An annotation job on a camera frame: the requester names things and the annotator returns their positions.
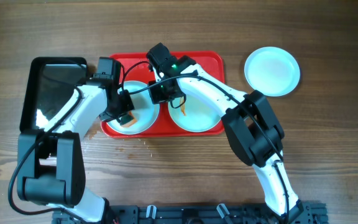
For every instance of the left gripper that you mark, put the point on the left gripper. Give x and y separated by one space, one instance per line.
117 114

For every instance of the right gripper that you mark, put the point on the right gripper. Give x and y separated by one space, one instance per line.
157 97

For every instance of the green orange sponge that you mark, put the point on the green orange sponge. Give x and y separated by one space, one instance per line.
127 120

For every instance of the light blue plate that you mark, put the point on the light blue plate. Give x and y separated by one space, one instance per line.
272 71
144 112
192 115

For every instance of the light blue plate top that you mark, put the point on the light blue plate top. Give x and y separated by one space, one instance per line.
272 71

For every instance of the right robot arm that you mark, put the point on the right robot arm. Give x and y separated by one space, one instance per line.
252 128

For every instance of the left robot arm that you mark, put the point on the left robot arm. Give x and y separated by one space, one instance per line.
50 171

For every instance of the red plastic tray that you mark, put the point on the red plastic tray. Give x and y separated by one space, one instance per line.
164 126

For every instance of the black rectangular tray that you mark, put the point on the black rectangular tray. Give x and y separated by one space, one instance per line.
49 87

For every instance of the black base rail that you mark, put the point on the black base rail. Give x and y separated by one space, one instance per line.
304 212

